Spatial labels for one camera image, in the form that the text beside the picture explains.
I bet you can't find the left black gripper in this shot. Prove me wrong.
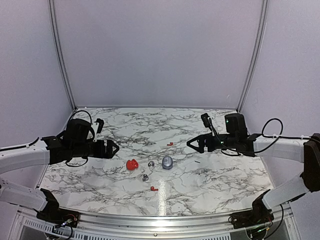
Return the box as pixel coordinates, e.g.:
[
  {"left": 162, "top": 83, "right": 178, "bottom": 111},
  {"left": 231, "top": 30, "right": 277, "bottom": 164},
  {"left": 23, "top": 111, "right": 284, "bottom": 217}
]
[{"left": 71, "top": 139, "right": 120, "bottom": 159}]

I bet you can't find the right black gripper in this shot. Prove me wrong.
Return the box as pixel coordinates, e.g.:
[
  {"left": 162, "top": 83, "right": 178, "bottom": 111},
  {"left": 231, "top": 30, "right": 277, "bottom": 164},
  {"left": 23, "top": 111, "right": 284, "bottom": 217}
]
[{"left": 186, "top": 132, "right": 238, "bottom": 154}]

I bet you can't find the red earbud charging case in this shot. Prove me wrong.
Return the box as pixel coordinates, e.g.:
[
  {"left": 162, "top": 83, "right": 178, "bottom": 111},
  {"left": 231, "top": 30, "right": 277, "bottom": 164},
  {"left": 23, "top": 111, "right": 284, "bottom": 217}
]
[{"left": 126, "top": 159, "right": 139, "bottom": 171}]

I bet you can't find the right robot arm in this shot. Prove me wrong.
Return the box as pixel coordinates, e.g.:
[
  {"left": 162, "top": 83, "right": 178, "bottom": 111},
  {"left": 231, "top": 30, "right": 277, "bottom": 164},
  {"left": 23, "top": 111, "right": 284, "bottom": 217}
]
[{"left": 186, "top": 113, "right": 320, "bottom": 224}]

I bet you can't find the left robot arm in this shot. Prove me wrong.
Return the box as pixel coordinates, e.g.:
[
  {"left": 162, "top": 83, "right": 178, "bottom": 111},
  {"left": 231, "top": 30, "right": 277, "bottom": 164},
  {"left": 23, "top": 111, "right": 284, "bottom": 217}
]
[{"left": 0, "top": 115, "right": 120, "bottom": 223}]

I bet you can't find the grey blue charging case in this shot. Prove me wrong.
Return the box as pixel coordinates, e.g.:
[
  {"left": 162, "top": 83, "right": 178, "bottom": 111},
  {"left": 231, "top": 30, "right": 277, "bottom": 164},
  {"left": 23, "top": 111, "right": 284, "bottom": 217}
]
[{"left": 161, "top": 156, "right": 173, "bottom": 170}]

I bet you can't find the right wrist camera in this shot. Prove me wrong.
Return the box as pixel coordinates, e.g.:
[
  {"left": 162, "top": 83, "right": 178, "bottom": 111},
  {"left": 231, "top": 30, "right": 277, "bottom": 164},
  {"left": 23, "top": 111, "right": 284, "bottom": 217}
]
[{"left": 200, "top": 113, "right": 211, "bottom": 129}]

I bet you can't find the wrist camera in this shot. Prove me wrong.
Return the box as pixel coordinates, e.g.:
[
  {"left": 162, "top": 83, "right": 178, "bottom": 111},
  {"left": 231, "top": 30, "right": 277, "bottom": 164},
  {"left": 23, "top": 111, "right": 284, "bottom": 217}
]
[
  {"left": 92, "top": 118, "right": 105, "bottom": 134},
  {"left": 200, "top": 113, "right": 211, "bottom": 129}
]

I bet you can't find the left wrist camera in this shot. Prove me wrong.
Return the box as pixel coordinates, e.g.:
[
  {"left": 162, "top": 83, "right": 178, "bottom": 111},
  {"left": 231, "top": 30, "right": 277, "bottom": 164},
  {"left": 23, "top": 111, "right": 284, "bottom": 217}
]
[{"left": 92, "top": 118, "right": 105, "bottom": 134}]

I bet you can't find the front aluminium rail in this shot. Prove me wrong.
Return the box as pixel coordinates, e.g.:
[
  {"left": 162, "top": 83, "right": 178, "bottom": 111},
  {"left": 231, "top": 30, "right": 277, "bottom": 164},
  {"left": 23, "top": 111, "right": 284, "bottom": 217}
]
[{"left": 9, "top": 199, "right": 301, "bottom": 240}]

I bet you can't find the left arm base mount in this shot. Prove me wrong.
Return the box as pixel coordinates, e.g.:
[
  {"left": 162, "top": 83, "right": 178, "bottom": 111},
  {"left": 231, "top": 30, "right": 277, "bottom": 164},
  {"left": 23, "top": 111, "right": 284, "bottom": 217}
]
[{"left": 36, "top": 188, "right": 80, "bottom": 228}]

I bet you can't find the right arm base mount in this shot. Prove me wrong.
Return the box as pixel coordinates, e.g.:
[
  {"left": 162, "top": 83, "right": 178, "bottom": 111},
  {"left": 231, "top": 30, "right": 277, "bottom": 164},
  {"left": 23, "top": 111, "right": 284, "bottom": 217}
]
[{"left": 228, "top": 190, "right": 274, "bottom": 229}]

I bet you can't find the right aluminium frame post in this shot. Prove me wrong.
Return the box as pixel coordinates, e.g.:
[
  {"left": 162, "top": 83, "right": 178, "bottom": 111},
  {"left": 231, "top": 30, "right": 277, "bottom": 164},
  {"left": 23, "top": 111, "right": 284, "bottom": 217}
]
[{"left": 236, "top": 0, "right": 270, "bottom": 113}]

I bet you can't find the aluminium frame post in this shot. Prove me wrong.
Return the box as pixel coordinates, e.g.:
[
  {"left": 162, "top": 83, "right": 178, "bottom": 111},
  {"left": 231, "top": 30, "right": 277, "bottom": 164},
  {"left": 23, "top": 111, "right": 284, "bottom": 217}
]
[
  {"left": 47, "top": 0, "right": 77, "bottom": 111},
  {"left": 236, "top": 0, "right": 270, "bottom": 113}
]

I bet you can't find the left aluminium frame post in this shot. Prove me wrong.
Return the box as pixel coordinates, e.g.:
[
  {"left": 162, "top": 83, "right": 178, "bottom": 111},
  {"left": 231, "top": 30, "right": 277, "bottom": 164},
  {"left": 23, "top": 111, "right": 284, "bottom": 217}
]
[{"left": 47, "top": 0, "right": 77, "bottom": 111}]

